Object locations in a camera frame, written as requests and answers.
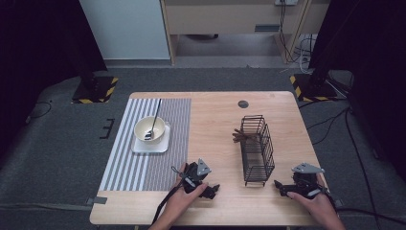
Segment white cabinet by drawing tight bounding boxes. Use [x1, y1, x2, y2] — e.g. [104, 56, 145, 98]
[79, 0, 171, 61]

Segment black hanging cables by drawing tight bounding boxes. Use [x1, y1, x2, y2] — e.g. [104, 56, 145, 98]
[278, 0, 308, 65]

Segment black curtain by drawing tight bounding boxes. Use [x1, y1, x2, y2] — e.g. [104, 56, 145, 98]
[0, 0, 108, 157]
[308, 0, 406, 181]

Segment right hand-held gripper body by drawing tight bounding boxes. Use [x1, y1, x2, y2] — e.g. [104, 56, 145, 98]
[285, 162, 327, 200]

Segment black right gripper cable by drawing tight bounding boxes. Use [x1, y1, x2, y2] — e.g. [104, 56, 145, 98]
[325, 187, 406, 225]

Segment thin black floor cable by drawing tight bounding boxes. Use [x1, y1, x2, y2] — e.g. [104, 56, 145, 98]
[25, 100, 53, 125]

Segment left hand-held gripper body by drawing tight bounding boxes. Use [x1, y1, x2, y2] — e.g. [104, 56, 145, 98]
[180, 157, 214, 195]

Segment hazard striped stand base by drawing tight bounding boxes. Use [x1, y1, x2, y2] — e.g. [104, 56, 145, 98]
[289, 73, 340, 104]
[71, 75, 120, 105]

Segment light wooden desk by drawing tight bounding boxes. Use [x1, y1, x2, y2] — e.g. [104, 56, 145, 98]
[159, 0, 331, 66]

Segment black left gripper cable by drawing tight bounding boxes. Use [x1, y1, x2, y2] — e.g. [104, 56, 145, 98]
[150, 165, 190, 225]

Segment grey striped placemat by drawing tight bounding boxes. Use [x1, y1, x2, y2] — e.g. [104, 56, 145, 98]
[99, 98, 192, 193]

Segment white floor cable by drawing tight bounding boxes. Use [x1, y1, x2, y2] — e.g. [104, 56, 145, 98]
[297, 34, 318, 75]

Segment black wire basket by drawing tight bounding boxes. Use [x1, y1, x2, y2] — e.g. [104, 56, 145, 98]
[238, 114, 276, 188]

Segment person's right hand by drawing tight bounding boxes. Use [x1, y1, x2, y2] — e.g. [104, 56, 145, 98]
[286, 172, 338, 222]

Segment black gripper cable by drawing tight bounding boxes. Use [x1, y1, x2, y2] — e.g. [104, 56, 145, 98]
[325, 187, 406, 225]
[150, 165, 190, 225]

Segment white square plate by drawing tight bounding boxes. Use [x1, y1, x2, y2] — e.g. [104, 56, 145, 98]
[131, 121, 171, 154]

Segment cream bowl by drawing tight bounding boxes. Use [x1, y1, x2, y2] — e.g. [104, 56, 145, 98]
[133, 115, 167, 145]

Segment person's left hand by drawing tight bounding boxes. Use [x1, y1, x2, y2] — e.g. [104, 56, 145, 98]
[164, 162, 210, 222]

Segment metal spoon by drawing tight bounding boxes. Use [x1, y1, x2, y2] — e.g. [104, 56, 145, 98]
[144, 98, 163, 142]

